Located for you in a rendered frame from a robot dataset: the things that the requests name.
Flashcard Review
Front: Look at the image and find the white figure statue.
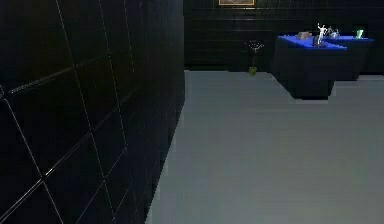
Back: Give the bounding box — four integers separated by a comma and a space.
316, 22, 328, 47

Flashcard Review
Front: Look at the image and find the gold framed wall picture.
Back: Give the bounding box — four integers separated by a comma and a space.
218, 0, 255, 7

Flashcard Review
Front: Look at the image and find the black counter with blue top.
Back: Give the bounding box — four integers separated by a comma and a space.
270, 34, 376, 100

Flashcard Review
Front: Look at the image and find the dark plant in green pot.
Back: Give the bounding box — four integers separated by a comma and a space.
245, 40, 265, 77

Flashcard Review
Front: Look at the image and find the silver kettle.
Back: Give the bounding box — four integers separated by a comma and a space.
326, 27, 341, 40

